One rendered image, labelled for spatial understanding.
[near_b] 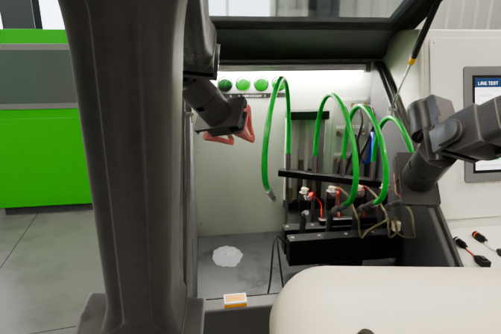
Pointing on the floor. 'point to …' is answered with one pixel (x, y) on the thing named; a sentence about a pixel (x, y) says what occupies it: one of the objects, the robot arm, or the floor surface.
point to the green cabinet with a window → (39, 125)
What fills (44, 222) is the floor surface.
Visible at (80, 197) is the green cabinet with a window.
